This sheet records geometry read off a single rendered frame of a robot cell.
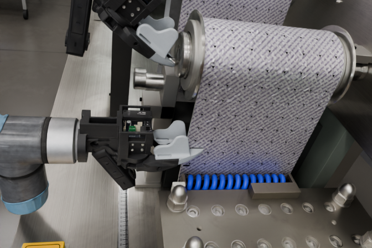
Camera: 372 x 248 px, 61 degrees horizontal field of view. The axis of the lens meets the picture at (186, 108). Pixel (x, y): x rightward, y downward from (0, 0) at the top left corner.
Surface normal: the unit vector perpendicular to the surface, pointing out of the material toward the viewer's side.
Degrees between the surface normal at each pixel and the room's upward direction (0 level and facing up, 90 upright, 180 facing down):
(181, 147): 90
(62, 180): 0
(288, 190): 0
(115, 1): 90
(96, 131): 90
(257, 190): 0
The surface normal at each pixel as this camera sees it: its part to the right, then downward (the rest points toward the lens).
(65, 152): 0.19, 0.37
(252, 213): 0.17, -0.79
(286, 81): 0.16, 0.58
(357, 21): -0.97, -0.04
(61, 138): 0.22, -0.15
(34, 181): 0.78, 0.47
